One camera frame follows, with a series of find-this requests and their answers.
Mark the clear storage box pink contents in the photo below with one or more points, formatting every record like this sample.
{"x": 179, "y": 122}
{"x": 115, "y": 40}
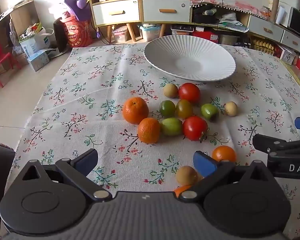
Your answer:
{"x": 121, "y": 35}

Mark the black bag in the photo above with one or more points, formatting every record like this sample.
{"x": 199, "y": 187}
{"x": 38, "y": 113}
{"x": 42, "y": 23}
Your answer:
{"x": 206, "y": 16}

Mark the clear storage box black lid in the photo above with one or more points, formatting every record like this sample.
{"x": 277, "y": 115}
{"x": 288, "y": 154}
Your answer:
{"x": 182, "y": 30}

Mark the white drawer with round lock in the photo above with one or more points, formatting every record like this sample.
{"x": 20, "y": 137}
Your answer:
{"x": 166, "y": 10}

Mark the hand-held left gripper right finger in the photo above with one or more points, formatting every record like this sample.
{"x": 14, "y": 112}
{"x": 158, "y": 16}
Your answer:
{"x": 205, "y": 164}

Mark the white and red box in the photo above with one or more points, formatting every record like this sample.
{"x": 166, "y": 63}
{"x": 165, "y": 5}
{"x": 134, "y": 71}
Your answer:
{"x": 286, "y": 56}

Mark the blue and white carton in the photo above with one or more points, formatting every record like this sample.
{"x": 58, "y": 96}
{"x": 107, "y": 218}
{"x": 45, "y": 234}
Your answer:
{"x": 38, "y": 60}

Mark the pink cloth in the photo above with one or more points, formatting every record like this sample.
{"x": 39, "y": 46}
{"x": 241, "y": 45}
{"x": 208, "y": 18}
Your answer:
{"x": 227, "y": 0}

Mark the orange tomato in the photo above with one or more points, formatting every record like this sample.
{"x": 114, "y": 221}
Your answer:
{"x": 224, "y": 153}

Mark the white ribbed plate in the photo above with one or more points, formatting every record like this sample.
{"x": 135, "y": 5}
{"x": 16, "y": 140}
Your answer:
{"x": 190, "y": 60}

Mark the wooden low cabinet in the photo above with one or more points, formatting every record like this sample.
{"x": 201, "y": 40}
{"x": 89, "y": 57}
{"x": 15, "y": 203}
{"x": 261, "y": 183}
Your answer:
{"x": 245, "y": 17}

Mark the white box with clutter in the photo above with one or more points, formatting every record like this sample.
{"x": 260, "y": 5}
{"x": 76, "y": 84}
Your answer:
{"x": 35, "y": 42}

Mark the pile of papers and cloth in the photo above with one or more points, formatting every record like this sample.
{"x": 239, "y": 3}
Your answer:
{"x": 233, "y": 22}

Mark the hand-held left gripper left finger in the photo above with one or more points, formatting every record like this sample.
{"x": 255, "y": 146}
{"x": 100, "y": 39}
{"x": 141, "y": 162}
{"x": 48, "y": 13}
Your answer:
{"x": 86, "y": 160}

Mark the red printed bucket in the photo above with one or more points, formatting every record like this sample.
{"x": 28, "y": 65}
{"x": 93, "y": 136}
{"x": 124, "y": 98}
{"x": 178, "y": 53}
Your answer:
{"x": 76, "y": 33}

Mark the orange mandarin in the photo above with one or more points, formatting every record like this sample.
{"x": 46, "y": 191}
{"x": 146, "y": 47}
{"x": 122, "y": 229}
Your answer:
{"x": 135, "y": 110}
{"x": 148, "y": 130}
{"x": 182, "y": 189}

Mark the red tomato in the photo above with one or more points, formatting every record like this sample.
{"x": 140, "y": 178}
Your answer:
{"x": 189, "y": 93}
{"x": 195, "y": 128}

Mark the olive green tomato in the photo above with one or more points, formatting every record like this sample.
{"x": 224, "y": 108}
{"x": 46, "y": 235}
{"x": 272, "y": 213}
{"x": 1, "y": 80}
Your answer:
{"x": 184, "y": 109}

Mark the black appliance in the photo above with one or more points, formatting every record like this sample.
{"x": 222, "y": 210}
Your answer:
{"x": 60, "y": 36}

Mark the wide white low drawer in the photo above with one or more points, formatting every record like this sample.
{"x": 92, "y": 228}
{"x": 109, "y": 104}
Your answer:
{"x": 265, "y": 28}

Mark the clear storage box blue lid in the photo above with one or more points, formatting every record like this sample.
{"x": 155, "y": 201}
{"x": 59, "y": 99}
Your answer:
{"x": 150, "y": 33}

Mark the yellow egg carton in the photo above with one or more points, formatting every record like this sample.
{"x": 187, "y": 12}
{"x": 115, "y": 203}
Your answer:
{"x": 263, "y": 47}

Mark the black microwave oven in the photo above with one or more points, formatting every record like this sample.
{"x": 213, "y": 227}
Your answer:
{"x": 298, "y": 22}

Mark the red flat box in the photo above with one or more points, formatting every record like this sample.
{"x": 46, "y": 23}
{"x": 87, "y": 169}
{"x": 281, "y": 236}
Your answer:
{"x": 205, "y": 37}

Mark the floral tablecloth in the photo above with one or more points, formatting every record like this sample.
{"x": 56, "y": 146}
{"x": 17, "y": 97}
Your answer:
{"x": 90, "y": 92}

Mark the purple plush toy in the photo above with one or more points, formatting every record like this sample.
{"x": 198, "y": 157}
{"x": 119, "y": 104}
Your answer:
{"x": 76, "y": 2}

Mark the glass jar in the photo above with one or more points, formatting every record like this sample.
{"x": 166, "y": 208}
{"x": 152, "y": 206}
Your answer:
{"x": 265, "y": 12}

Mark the cardboard tube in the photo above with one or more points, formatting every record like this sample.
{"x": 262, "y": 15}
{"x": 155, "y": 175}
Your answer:
{"x": 274, "y": 10}

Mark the beige longan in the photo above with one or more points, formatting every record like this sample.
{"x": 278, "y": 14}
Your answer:
{"x": 231, "y": 108}
{"x": 186, "y": 175}
{"x": 170, "y": 90}

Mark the wooden desk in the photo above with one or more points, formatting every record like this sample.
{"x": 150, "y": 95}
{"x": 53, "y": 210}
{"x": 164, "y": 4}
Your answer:
{"x": 20, "y": 15}

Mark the white paper roll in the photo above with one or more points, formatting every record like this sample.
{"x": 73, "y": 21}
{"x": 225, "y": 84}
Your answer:
{"x": 280, "y": 15}

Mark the narrow white low drawer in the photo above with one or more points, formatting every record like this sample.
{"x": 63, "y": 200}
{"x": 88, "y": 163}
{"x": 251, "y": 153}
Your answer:
{"x": 293, "y": 42}

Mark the clear plain storage box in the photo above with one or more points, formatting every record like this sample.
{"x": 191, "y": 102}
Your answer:
{"x": 228, "y": 39}

